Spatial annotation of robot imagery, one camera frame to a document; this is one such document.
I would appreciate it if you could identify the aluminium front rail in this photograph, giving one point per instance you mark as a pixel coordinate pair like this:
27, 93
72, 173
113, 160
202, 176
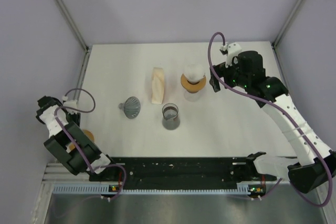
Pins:
56, 172

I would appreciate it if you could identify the ribbed grey glass dripper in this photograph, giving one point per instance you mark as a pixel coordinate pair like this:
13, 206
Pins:
131, 107

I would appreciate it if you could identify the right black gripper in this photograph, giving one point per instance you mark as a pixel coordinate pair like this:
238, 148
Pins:
223, 71

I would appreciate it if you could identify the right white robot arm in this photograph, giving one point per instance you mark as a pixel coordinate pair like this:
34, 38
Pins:
314, 163

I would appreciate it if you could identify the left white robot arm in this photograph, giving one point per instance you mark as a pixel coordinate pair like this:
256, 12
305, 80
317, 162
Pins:
67, 142

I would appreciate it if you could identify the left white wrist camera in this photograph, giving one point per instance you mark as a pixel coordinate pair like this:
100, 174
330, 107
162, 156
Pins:
67, 102

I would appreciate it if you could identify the aluminium frame post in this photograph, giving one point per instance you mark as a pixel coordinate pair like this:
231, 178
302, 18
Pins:
71, 24
288, 22

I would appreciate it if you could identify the white paper coffee filter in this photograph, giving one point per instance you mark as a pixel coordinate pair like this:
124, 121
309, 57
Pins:
195, 71

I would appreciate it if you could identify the orange coffee filter box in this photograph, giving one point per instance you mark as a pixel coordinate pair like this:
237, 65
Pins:
157, 85

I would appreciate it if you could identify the wooden dripper ring stand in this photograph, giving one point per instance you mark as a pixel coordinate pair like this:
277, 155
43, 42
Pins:
193, 87

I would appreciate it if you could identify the glass carafe with brown band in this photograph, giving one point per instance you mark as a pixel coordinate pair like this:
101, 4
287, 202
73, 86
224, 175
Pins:
192, 97

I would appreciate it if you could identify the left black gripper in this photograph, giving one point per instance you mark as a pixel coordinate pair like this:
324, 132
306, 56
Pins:
76, 118

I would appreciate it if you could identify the grey glass carafe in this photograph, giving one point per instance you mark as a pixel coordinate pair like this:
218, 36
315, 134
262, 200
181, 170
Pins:
170, 120

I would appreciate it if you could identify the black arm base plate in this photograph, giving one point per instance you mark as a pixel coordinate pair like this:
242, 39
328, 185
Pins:
177, 173

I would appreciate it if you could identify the right aluminium frame post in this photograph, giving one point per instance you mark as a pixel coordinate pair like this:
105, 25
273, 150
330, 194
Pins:
288, 22

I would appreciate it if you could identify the left aluminium frame post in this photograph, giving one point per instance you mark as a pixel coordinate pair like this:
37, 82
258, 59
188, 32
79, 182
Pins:
71, 24

